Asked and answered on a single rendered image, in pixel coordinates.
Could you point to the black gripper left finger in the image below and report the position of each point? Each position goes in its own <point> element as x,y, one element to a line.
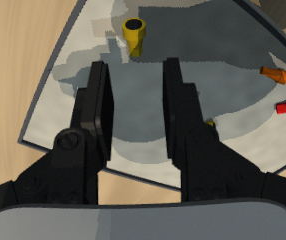
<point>79,152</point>

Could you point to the grey rectangular case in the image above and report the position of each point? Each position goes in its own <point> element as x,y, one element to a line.
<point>221,46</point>

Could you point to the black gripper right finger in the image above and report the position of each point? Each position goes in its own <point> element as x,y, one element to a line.
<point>206,164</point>

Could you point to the yellow wire connector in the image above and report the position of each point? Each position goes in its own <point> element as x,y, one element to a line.
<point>134,30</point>
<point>211,123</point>

